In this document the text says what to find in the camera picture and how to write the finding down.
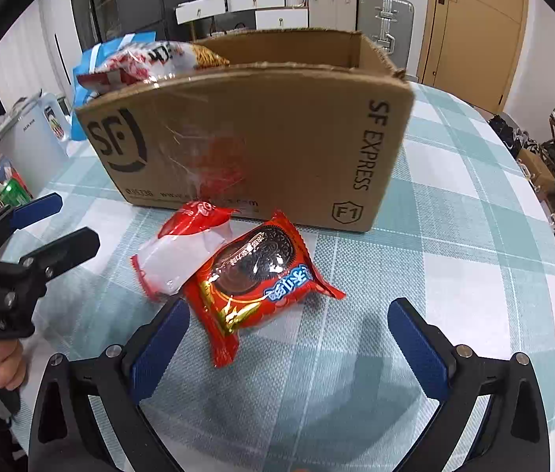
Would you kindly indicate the white trash bin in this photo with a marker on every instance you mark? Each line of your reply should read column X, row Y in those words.
column 26, row 142

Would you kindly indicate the small cardboard box on floor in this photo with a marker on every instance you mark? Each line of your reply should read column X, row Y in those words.
column 535, row 169

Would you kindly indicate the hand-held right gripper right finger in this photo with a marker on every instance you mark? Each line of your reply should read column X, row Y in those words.
column 417, row 349

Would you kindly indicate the green can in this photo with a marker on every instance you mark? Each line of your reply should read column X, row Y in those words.
column 14, row 191

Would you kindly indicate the white drawer cabinet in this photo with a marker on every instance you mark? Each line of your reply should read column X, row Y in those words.
column 252, row 2

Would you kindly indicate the red chocolate cookie packet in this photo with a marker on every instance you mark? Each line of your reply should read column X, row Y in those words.
column 248, row 285

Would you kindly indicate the red white noodle snack packet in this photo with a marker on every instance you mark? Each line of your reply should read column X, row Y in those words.
column 149, row 59

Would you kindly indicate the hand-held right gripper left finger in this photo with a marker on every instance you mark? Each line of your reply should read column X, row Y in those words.
column 159, row 349

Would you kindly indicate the wooden door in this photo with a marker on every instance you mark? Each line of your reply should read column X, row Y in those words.
column 474, row 29

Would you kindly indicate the red and white cake packet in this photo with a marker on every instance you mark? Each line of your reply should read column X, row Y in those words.
column 179, row 255

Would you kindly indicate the brown cardboard box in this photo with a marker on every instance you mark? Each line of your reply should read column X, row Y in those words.
column 282, row 147

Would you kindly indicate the white suitcase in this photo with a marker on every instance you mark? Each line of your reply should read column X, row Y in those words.
column 331, row 5

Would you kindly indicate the silver suitcase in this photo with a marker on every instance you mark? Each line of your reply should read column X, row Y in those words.
column 385, row 19

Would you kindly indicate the person's left hand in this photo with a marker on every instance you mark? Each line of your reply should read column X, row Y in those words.
column 7, row 364

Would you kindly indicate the blue cartoon shopping bag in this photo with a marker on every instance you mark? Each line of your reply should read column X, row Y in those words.
column 134, row 38

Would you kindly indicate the dark glass cabinet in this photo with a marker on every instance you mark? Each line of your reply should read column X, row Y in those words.
column 93, row 5

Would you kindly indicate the teal checked tablecloth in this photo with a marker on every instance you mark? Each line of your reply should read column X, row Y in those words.
column 454, row 255

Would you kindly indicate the black shoes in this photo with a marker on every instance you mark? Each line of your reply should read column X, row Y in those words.
column 508, row 132

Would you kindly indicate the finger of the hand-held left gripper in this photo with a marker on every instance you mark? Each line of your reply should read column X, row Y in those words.
column 39, row 209
column 75, row 248

